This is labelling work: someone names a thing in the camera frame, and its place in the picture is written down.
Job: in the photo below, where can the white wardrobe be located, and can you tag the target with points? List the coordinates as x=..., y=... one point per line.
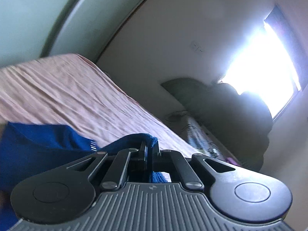
x=26, y=16

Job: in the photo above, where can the bed with pink sheet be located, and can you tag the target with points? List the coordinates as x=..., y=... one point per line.
x=72, y=96

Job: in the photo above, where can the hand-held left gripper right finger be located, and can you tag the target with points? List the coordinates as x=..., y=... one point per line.
x=166, y=159

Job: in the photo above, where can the bright window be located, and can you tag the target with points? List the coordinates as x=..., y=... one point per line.
x=259, y=60

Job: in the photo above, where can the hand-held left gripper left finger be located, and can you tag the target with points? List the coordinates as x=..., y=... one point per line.
x=143, y=154

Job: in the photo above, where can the blue garment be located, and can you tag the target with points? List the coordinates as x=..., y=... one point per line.
x=36, y=149

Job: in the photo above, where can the purple cloth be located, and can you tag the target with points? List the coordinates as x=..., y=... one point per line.
x=232, y=161

